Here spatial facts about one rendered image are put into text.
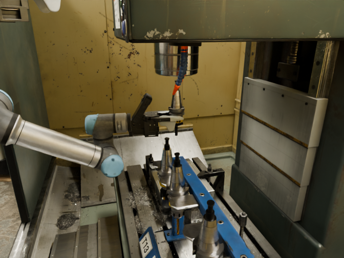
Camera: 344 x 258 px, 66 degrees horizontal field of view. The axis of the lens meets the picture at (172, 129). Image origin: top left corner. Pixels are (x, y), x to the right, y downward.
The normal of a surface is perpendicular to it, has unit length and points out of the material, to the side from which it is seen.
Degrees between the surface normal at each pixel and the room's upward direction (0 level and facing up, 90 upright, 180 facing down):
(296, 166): 90
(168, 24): 90
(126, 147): 24
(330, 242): 90
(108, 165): 90
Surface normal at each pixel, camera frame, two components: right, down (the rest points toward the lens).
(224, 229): 0.00, -0.94
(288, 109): -0.96, 0.10
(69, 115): 0.27, 0.33
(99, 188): 0.11, -0.72
